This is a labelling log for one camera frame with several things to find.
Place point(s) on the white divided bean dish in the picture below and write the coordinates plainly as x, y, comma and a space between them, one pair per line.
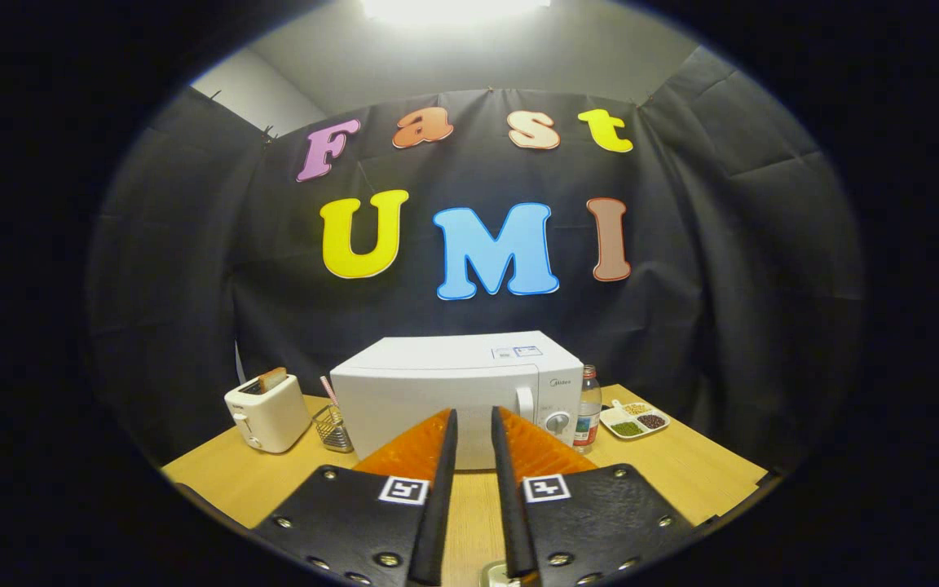
610, 413

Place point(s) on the white rectangular plate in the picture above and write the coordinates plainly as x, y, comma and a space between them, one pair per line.
492, 573

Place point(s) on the clear plastic water bottle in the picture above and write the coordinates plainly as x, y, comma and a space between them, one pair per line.
588, 416

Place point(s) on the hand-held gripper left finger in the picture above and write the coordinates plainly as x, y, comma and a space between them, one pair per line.
437, 522

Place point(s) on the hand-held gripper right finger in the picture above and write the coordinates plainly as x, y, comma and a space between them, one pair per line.
510, 522

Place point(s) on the white microwave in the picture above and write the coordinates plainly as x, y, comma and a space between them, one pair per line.
437, 383

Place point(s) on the toast slice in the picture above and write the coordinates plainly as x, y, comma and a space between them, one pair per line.
272, 380

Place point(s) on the pink straw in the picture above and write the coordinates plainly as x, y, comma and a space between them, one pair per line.
328, 390

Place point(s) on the white toaster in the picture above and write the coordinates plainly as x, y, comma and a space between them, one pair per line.
270, 420

